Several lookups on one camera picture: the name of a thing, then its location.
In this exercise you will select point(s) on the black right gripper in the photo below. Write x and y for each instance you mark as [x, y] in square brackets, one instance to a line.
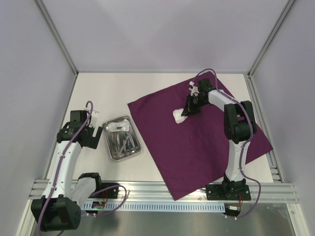
[191, 105]

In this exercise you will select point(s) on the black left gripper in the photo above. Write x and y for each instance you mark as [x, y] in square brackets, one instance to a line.
[92, 141]

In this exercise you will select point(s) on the white gauze pad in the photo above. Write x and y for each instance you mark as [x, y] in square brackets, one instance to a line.
[178, 117]

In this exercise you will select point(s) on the stainless steel tray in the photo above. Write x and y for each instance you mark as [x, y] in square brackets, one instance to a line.
[131, 131]

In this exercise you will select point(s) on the packaged blade pouch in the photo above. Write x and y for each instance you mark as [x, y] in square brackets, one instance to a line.
[118, 127]
[124, 122]

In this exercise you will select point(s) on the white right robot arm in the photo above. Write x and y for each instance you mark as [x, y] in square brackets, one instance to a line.
[239, 122]

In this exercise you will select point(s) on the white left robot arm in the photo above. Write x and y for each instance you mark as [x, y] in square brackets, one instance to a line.
[59, 207]

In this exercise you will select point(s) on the purple cloth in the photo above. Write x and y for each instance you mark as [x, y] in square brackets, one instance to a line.
[188, 155]

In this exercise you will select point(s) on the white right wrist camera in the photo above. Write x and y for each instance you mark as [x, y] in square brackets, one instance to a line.
[193, 89]

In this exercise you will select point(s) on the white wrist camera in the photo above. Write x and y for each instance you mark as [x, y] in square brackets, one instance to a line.
[93, 119]
[193, 89]

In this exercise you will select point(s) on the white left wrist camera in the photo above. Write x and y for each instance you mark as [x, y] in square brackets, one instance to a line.
[93, 119]

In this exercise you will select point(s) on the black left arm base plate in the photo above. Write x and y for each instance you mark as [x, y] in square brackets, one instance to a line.
[108, 191]

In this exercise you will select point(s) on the white slotted cable duct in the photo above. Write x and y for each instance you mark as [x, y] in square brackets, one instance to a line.
[156, 206]

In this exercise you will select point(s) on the aluminium front rail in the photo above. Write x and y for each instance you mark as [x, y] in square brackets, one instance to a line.
[157, 191]

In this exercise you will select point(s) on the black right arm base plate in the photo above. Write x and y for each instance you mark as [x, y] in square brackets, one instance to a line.
[228, 191]

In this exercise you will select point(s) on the aluminium right frame post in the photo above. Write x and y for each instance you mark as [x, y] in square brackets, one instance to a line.
[272, 35]

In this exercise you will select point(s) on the aluminium frame post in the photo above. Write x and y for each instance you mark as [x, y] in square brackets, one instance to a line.
[272, 35]
[55, 34]

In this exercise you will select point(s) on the aluminium left frame post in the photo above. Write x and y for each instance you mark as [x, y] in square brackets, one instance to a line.
[55, 34]

